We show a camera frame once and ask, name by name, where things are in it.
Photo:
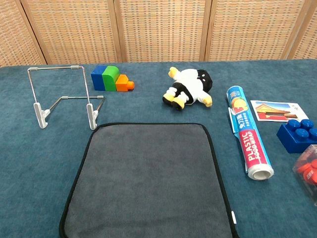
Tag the black white plush doll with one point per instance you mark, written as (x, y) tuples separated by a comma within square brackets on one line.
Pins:
[(190, 84)]

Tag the blue rectangular toy block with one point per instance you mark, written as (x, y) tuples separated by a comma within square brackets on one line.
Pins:
[(96, 80)]

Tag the woven bamboo folding screen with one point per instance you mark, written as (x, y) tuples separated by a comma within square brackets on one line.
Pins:
[(161, 29)]

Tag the orange toy block with peg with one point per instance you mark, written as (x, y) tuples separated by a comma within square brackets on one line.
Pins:
[(121, 85)]

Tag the blue four-stud building brick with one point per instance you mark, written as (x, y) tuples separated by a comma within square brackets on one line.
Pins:
[(289, 138)]

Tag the plastic food wrap roll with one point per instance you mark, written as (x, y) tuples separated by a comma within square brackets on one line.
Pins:
[(250, 138)]

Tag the teal carpet table cover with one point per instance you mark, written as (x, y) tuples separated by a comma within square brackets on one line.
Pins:
[(37, 161)]

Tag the red palace picture postcard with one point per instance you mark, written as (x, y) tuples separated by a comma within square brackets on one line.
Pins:
[(272, 110)]

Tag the green rounded toy block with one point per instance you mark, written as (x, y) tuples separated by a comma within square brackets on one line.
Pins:
[(110, 79)]

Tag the grey and blue cloth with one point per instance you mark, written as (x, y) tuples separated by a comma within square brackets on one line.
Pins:
[(148, 173)]

